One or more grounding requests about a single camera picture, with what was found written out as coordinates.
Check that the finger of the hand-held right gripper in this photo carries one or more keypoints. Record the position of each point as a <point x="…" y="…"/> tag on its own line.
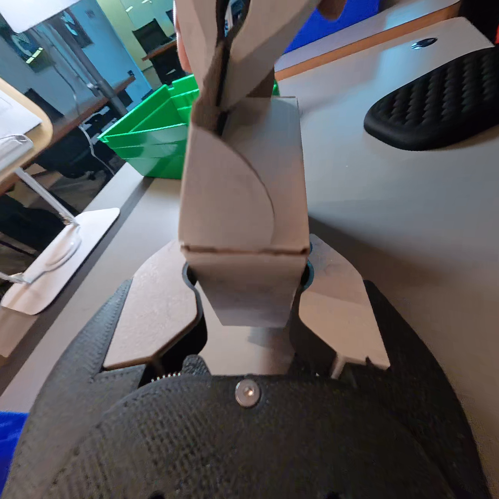
<point x="265" y="35"/>
<point x="197" y="35"/>

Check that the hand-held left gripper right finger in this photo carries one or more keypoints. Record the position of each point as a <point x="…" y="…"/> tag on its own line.
<point x="339" y="312"/>

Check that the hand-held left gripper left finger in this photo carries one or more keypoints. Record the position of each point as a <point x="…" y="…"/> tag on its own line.
<point x="156" y="312"/>

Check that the green plastic bin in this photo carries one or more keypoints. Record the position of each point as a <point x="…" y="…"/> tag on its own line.
<point x="148" y="136"/>

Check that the white cardboard mailer box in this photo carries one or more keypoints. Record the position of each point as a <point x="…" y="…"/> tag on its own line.
<point x="241" y="187"/>

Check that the blue plastic bin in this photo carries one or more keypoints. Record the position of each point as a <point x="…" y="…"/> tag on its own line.
<point x="323" y="29"/>
<point x="9" y="448"/>

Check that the grey desk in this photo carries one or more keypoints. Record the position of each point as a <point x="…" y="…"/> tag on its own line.
<point x="390" y="214"/>

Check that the person's right hand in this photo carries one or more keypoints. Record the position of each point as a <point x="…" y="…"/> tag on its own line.
<point x="180" y="46"/>

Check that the wood-edged grey table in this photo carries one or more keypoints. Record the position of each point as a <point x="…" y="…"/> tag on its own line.
<point x="351" y="39"/>

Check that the black office chair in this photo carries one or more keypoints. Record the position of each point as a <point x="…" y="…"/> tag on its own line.
<point x="66" y="163"/>

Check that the black wrist rest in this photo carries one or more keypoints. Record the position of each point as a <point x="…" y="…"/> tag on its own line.
<point x="429" y="109"/>

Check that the printed instruction sheet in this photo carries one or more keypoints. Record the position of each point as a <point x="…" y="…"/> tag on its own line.
<point x="15" y="113"/>

